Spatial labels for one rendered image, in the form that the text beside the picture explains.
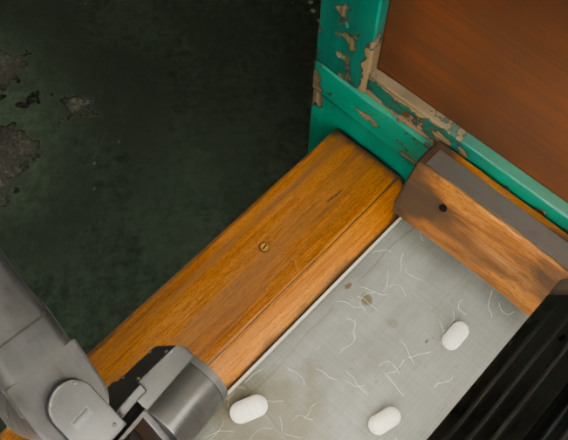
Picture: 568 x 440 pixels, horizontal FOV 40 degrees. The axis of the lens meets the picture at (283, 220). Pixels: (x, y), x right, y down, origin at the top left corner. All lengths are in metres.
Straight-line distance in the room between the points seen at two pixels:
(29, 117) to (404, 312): 1.27
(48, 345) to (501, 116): 0.42
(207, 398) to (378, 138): 0.36
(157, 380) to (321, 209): 0.29
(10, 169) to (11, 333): 1.29
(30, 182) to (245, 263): 1.07
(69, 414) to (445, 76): 0.43
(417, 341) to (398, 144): 0.20
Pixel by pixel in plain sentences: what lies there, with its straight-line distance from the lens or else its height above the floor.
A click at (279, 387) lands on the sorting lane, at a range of 0.77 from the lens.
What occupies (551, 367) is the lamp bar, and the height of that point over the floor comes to 1.10.
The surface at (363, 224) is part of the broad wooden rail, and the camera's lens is 0.82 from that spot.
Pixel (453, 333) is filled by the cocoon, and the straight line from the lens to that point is 0.79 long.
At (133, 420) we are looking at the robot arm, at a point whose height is 0.90.
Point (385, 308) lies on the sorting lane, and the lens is 0.80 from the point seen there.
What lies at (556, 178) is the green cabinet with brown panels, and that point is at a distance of 0.73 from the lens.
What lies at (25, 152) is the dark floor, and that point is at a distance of 1.85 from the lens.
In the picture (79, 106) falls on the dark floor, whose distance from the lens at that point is 1.89.
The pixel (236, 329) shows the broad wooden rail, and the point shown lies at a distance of 0.76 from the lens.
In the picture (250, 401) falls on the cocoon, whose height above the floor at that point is 0.76.
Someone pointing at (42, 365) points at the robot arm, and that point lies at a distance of 0.56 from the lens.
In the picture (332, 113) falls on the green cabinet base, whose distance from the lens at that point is 0.87.
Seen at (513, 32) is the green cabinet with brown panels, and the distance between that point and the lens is 0.65.
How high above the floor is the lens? 1.48
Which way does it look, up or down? 62 degrees down
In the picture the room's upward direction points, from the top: 2 degrees clockwise
